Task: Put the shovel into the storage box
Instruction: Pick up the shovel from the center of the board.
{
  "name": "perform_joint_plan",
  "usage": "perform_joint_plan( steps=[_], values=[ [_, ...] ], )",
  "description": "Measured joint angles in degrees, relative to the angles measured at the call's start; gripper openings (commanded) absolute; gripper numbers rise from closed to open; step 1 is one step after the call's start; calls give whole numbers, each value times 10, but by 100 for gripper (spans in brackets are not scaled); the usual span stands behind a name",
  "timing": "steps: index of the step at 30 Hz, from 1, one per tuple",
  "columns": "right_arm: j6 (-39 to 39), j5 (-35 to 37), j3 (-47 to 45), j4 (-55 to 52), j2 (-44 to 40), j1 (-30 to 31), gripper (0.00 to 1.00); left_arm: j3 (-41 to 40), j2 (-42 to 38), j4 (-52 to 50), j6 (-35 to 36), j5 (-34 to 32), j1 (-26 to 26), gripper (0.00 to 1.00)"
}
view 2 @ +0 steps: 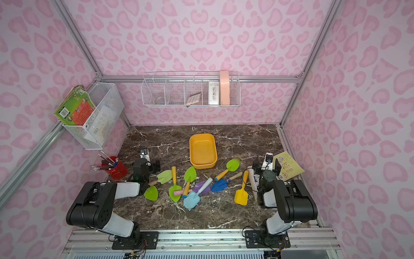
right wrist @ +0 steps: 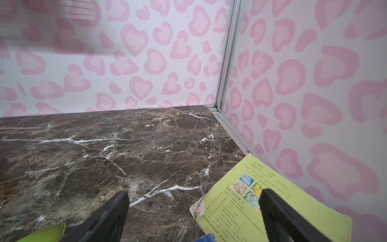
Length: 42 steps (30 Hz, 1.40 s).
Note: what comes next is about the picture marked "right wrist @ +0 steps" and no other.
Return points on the blue comic book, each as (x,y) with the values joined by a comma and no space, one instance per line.
(206,238)

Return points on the yellow-green paper booklet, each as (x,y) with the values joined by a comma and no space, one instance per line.
(231,211)

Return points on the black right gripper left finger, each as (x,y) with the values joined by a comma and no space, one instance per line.
(106,224)

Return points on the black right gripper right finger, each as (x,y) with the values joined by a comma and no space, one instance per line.
(285,224)

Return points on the green shovel yellow handle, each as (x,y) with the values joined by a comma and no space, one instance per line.
(52,233)

